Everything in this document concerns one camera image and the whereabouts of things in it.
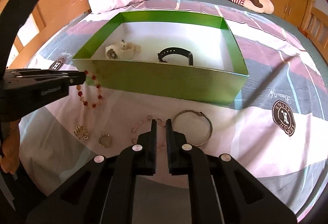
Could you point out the thin metal bangle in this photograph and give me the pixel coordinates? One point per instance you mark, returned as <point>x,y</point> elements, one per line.
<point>195,125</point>

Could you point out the gold flower brooch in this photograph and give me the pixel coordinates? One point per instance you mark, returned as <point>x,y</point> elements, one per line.
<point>81,132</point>

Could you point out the green open cardboard box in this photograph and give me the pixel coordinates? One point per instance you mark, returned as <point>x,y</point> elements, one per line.
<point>218,74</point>

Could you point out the wooden footboard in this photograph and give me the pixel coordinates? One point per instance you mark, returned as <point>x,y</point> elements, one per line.
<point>314,27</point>

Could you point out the black wristband watch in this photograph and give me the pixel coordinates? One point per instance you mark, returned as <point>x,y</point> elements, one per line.
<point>176,51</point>

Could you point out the wooden headboard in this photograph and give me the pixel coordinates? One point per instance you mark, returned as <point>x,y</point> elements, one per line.
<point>56,3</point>

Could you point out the cream white wristwatch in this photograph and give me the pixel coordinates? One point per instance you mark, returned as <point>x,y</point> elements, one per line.
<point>122,50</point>

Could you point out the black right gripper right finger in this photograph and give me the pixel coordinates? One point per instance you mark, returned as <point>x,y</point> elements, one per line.
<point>186,159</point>

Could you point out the plaid bed sheet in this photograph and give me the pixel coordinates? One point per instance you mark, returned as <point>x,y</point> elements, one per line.
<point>276,127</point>

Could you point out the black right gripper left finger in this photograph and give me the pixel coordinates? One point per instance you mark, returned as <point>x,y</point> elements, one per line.
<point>133,161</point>

